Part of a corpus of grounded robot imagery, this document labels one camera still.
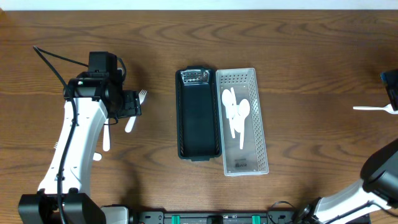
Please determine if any white spoon vertical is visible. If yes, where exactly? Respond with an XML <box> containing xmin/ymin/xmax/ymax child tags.
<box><xmin>222</xmin><ymin>89</ymin><xmax>236</xmax><ymax>139</ymax></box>

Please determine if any white spoon diagonal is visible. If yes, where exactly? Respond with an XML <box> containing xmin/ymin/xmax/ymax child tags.
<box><xmin>231</xmin><ymin>87</ymin><xmax>239</xmax><ymax>132</ymax></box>

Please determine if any white spoon horizontal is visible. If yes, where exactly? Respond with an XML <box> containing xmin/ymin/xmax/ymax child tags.
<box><xmin>238</xmin><ymin>99</ymin><xmax>250</xmax><ymax>150</ymax></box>

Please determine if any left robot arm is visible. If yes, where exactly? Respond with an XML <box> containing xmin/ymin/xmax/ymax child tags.
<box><xmin>18</xmin><ymin>52</ymin><xmax>141</xmax><ymax>223</ymax></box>

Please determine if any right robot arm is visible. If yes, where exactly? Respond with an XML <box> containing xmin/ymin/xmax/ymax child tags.
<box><xmin>294</xmin><ymin>140</ymin><xmax>397</xmax><ymax>224</ymax></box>

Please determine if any white plastic fork upright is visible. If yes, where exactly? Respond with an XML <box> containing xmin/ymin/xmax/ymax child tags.
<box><xmin>124</xmin><ymin>89</ymin><xmax>148</xmax><ymax>134</ymax></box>

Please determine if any white spoon far right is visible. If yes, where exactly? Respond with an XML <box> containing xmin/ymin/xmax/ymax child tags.
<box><xmin>353</xmin><ymin>104</ymin><xmax>397</xmax><ymax>114</ymax></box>

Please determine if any white spoon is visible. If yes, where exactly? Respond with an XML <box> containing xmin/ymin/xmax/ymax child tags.
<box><xmin>103</xmin><ymin>119</ymin><xmax>111</xmax><ymax>152</ymax></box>
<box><xmin>353</xmin><ymin>104</ymin><xmax>397</xmax><ymax>114</ymax></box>

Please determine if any white spoon on left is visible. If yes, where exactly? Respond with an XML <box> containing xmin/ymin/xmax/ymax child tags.
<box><xmin>103</xmin><ymin>119</ymin><xmax>111</xmax><ymax>152</ymax></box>

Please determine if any white plastic fork lower left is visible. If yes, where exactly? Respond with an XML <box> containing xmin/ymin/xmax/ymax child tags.
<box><xmin>53</xmin><ymin>142</ymin><xmax>102</xmax><ymax>161</ymax></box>

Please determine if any black perforated plastic basket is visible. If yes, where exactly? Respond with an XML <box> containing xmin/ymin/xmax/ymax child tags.
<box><xmin>175</xmin><ymin>65</ymin><xmax>221</xmax><ymax>161</ymax></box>

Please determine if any clear perforated plastic basket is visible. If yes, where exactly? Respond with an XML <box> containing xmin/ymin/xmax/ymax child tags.
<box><xmin>215</xmin><ymin>68</ymin><xmax>269</xmax><ymax>177</ymax></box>

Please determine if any left black cable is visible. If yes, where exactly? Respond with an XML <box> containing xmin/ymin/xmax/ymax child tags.
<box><xmin>32</xmin><ymin>45</ymin><xmax>91</xmax><ymax>224</ymax></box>

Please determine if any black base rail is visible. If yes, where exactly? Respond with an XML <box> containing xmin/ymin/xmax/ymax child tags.
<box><xmin>101</xmin><ymin>200</ymin><xmax>312</xmax><ymax>224</ymax></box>

